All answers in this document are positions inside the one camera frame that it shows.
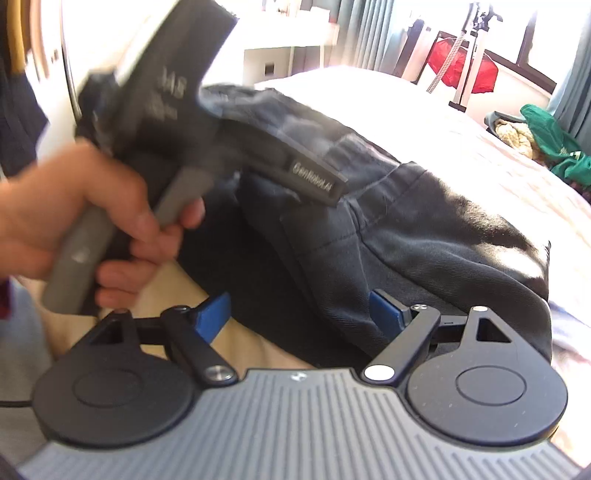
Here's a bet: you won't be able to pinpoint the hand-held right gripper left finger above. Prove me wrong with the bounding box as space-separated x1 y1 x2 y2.
90 292 237 387

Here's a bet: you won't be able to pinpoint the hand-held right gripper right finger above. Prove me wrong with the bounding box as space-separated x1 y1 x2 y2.
363 288 514 384

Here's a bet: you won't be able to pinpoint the dark grey pants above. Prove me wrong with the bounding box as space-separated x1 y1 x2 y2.
76 83 553 370

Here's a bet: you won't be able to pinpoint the person's left hand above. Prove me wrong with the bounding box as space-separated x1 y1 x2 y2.
0 141 206 319

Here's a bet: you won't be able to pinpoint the white desk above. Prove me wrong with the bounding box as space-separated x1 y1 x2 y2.
242 21 341 90

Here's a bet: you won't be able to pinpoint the dark hanging garment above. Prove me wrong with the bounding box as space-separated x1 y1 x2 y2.
0 0 50 178

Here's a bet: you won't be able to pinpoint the dark navy trousers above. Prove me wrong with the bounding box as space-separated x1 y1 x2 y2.
253 65 591 370

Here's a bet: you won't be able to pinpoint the cream knitted cloth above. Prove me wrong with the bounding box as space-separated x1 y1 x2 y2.
495 119 539 158

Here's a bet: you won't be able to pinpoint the grey-green curtain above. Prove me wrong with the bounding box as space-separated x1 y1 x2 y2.
551 55 591 151
339 0 441 85

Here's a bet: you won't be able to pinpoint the green cloth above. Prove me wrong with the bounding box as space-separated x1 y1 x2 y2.
520 104 591 186

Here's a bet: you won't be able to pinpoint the red bag on stand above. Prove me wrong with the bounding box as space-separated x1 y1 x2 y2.
426 38 500 93

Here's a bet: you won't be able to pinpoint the white tripod stand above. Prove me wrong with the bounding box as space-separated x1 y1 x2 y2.
450 0 505 110

